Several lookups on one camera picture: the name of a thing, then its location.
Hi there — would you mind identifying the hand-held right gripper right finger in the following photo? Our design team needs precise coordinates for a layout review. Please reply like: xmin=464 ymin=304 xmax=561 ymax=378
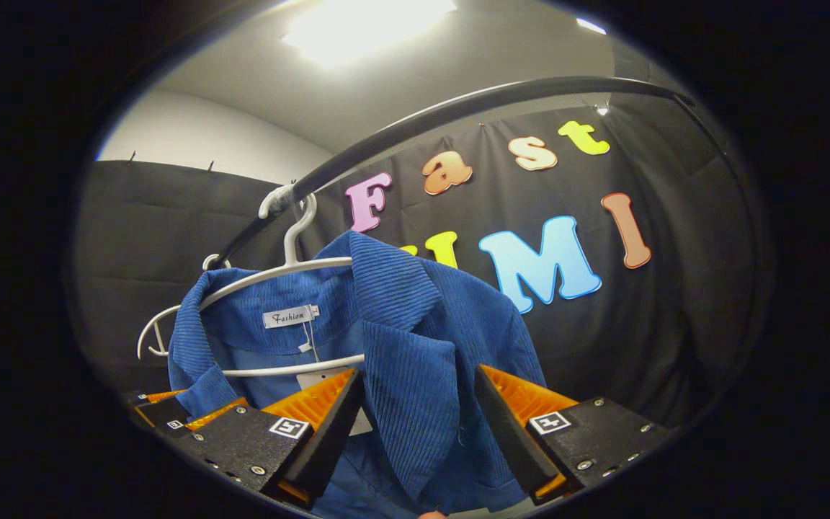
xmin=474 ymin=363 xmax=675 ymax=507

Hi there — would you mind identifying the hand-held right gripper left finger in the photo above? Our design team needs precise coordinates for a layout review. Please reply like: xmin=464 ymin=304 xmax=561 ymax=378
xmin=174 ymin=368 xmax=365 ymax=510

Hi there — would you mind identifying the blue corduroy jacket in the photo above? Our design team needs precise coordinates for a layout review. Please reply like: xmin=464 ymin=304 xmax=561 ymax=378
xmin=168 ymin=231 xmax=549 ymax=519

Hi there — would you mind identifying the white plastic clothes hanger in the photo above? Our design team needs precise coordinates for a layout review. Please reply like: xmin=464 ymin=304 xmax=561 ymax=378
xmin=199 ymin=184 xmax=367 ymax=378
xmin=137 ymin=252 xmax=233 ymax=360

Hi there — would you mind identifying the black metal clothes rack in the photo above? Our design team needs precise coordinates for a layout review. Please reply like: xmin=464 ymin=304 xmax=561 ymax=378
xmin=210 ymin=76 xmax=762 ymax=303

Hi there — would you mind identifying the black backdrop cloth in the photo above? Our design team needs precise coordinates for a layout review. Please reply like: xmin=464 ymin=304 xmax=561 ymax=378
xmin=73 ymin=94 xmax=769 ymax=433

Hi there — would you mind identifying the large ceiling light panel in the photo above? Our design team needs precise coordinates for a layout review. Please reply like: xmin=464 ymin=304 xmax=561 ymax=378
xmin=282 ymin=0 xmax=459 ymax=69

